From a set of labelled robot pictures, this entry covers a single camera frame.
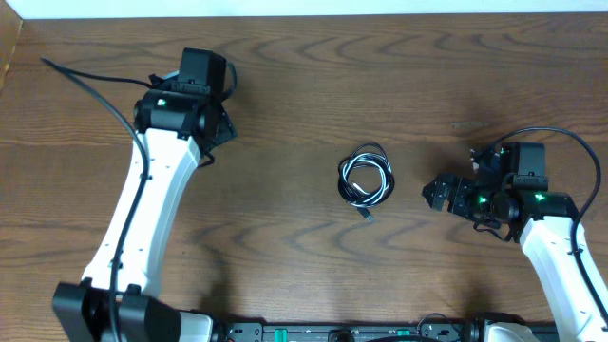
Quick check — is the white USB cable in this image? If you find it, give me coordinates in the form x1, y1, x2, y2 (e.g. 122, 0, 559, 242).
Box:
339, 150, 393, 207

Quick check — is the black USB cable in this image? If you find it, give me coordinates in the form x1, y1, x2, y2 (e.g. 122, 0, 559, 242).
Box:
337, 142, 396, 223

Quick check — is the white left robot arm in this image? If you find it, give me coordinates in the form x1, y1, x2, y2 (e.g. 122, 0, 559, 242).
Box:
52, 70, 237, 341

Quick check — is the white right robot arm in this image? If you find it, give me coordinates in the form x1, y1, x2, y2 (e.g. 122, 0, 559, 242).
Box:
422, 161, 607, 341

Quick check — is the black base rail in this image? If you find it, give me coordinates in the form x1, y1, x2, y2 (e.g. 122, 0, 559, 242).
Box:
226, 319, 464, 342

